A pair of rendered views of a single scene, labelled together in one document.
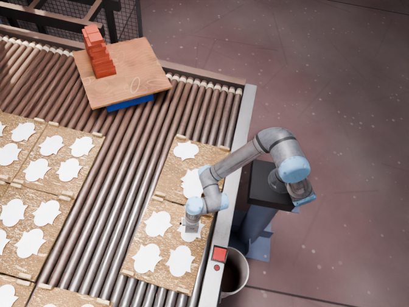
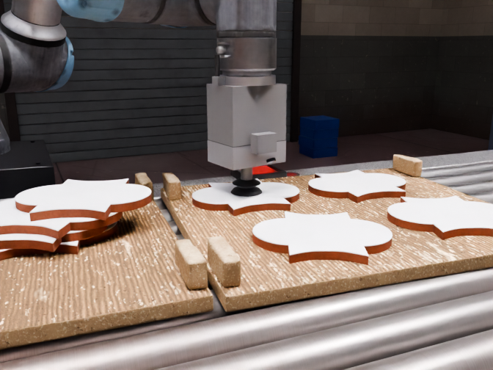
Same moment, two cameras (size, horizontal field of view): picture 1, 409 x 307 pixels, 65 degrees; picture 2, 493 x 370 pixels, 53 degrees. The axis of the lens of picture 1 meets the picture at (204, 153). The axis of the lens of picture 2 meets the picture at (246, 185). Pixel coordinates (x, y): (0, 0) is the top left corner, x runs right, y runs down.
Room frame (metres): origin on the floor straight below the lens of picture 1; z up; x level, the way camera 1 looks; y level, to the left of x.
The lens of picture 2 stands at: (0.84, 0.59, 1.14)
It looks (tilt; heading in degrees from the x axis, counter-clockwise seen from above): 16 degrees down; 244
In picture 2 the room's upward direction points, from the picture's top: straight up
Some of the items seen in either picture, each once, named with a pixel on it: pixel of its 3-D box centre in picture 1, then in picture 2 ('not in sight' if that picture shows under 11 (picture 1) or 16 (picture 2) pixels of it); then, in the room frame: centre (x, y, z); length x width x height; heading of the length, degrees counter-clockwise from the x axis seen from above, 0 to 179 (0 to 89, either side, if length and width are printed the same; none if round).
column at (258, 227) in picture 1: (259, 214); not in sight; (0.91, -0.46, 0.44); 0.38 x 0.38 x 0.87; 89
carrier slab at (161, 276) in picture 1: (169, 242); (340, 215); (0.47, 0.10, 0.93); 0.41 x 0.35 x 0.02; 172
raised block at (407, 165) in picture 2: (182, 290); (407, 164); (0.26, -0.01, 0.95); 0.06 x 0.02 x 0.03; 82
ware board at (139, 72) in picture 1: (121, 70); not in sight; (1.48, 0.62, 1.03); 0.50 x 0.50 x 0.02; 33
